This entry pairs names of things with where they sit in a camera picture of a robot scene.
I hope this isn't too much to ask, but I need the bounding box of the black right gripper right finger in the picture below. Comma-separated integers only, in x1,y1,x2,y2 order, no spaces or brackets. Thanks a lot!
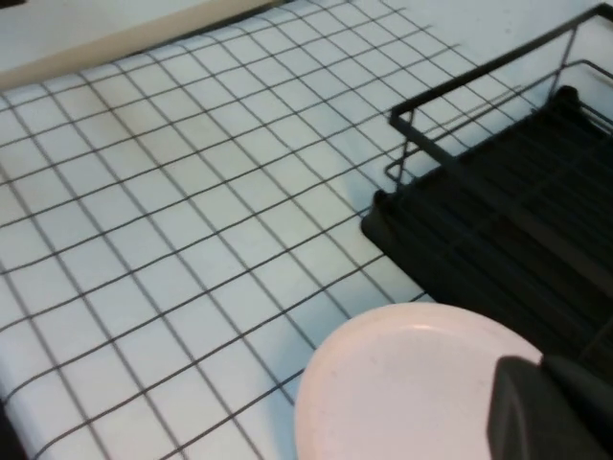
517,351,613,460

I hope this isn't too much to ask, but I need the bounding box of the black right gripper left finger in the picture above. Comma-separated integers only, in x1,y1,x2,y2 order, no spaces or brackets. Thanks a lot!
485,355,546,460

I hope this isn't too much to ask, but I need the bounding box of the pink round plate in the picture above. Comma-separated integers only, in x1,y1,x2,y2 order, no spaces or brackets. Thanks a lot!
293,302,547,460

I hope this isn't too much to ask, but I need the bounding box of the black dish drying rack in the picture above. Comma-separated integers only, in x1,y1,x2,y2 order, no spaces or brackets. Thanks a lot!
359,84,613,368

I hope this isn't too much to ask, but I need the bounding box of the white black-grid tablecloth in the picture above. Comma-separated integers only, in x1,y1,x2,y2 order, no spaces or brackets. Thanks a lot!
0,0,542,460

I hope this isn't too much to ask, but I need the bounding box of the black wire dish rack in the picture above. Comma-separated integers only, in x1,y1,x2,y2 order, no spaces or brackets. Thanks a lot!
385,2,613,193

